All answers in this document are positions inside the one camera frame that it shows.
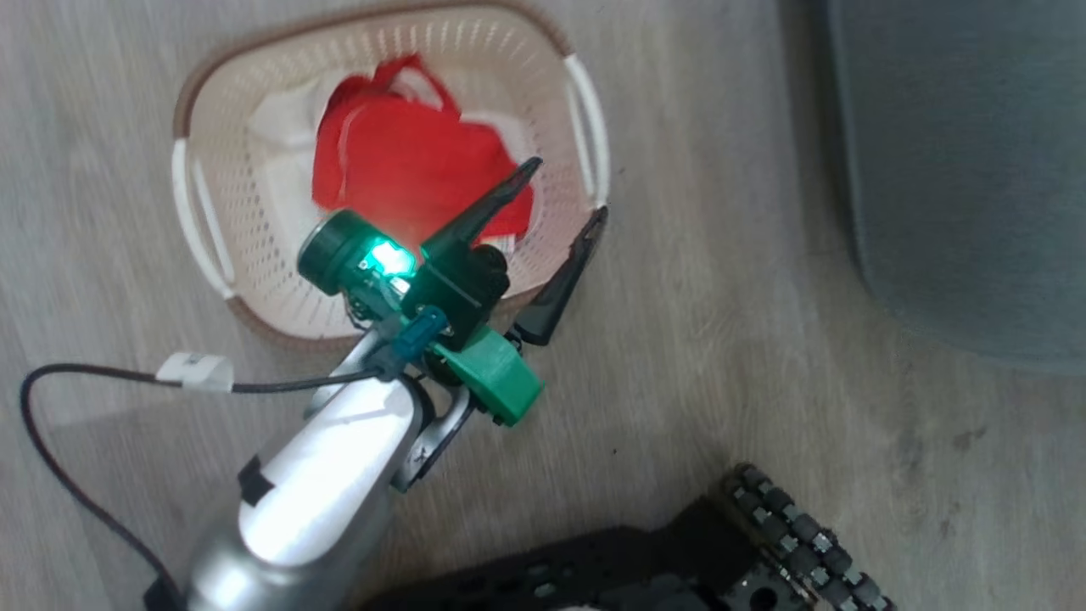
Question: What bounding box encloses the cream perforated laundry basket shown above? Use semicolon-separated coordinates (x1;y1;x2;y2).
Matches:
171;0;612;353

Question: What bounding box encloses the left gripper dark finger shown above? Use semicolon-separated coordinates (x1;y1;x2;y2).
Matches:
512;206;609;346
422;158;542;266

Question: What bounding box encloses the grey sofa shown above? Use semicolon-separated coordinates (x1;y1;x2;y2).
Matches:
827;0;1086;374

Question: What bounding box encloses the white clothing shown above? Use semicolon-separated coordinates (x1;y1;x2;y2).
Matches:
246;66;527;255

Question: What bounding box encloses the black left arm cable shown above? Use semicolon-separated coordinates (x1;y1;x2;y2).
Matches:
19;363;387;599

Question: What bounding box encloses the white cable label tag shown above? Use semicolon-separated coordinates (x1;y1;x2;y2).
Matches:
156;352;234;393

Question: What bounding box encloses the red clothing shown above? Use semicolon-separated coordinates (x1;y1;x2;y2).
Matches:
311;53;537;247

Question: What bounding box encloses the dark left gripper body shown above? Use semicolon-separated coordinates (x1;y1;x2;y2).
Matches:
297;210;512;350

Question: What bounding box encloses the blue cable connector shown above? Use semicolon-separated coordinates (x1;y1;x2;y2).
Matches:
390;307;449;366

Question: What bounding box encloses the black roller wheel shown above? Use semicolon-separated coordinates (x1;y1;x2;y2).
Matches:
721;462;900;611

